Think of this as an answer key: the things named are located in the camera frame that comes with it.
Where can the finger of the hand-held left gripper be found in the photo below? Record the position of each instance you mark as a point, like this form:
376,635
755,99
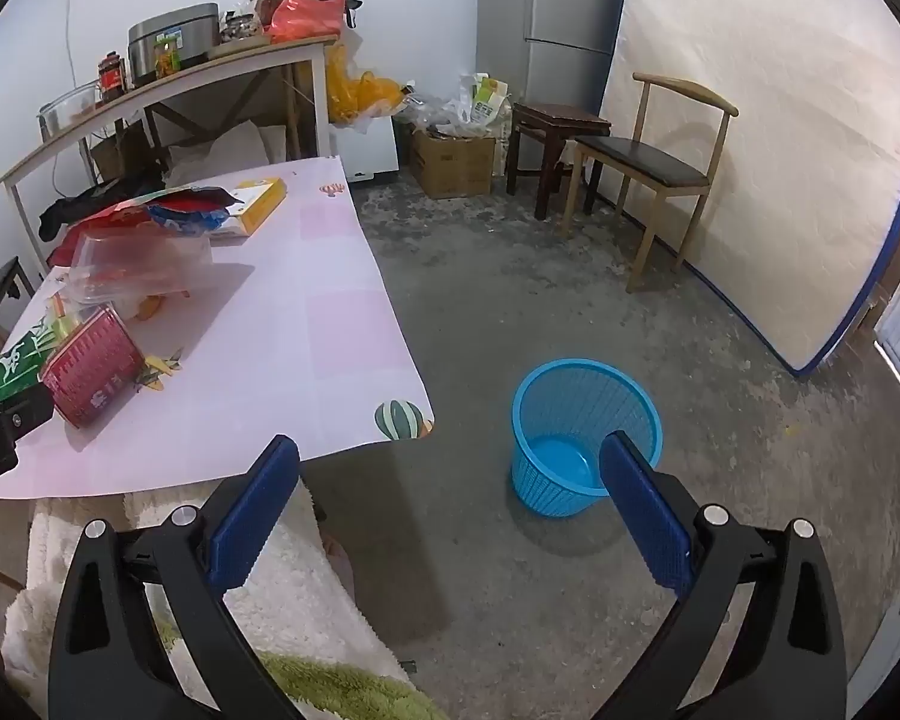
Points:
15,414

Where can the silver rice cooker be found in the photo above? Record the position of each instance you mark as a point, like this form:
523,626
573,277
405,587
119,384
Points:
184,30

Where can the white mattress blue edge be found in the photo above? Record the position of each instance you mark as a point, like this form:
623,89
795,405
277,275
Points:
780,150

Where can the orange peel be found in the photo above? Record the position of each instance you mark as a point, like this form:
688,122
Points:
154,307

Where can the wooden chair dark seat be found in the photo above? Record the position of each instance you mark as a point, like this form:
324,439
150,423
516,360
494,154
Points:
645,161

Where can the small cardboard box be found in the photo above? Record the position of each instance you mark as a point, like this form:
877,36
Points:
109,154

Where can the black cloth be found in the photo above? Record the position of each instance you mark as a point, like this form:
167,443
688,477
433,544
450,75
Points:
82,210

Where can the yellow plastic bag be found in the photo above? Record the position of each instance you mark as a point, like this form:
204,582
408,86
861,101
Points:
360,94

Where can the red jar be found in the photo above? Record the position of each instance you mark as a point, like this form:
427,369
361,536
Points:
110,79

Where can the green and white package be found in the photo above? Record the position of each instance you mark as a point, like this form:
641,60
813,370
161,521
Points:
487,101

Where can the glass jar yellow contents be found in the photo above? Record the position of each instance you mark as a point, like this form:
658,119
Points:
166,60

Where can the red plastic bag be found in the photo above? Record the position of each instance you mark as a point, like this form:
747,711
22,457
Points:
304,15

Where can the green towel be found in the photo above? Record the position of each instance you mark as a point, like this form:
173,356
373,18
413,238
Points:
330,682

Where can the white pillows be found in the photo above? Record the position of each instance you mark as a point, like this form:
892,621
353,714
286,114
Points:
232,146

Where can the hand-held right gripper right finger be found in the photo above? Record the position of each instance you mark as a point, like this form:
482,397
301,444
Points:
645,517

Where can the dark wooden stool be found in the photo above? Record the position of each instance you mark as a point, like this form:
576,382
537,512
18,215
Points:
559,116

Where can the small orange wrapper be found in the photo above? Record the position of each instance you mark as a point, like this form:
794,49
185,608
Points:
58,307

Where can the green snack bag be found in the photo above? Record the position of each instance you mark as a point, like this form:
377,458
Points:
7,375

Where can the red paper cup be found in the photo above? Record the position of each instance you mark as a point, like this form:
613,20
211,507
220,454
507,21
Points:
90,375

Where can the white plastic bags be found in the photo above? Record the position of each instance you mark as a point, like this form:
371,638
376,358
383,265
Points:
450,116

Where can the blue plastic waste basket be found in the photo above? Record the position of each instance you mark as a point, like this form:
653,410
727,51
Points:
562,397

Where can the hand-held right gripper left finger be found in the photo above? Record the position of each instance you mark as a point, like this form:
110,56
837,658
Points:
255,510

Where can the white side table wooden top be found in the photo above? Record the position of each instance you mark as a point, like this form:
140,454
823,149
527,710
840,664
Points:
217,67

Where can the white fluffy blanket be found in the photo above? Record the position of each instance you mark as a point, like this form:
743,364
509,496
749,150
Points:
307,600

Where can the glass bowl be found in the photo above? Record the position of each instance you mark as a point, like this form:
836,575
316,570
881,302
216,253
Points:
67,112

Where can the grey refrigerator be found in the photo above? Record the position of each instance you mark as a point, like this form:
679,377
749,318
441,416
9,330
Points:
562,7

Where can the clear plastic container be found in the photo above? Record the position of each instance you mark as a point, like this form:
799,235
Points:
142,262

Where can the red and white wrapper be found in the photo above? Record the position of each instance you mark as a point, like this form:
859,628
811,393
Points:
109,223

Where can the yellow cardboard box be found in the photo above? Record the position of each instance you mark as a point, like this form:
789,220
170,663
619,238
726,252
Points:
262,206

